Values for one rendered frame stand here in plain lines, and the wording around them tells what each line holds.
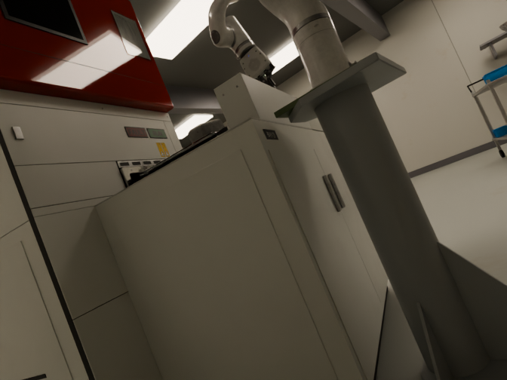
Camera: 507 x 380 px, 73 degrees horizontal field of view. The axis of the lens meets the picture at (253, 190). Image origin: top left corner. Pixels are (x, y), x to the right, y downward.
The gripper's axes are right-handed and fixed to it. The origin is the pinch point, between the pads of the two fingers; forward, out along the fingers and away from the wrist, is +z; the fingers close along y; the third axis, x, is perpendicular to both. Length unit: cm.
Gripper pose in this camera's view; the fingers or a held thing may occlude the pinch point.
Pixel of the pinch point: (271, 84)
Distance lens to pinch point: 136.7
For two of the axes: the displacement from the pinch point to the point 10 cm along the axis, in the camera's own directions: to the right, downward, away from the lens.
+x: 4.1, -1.2, 9.1
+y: 7.3, -5.6, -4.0
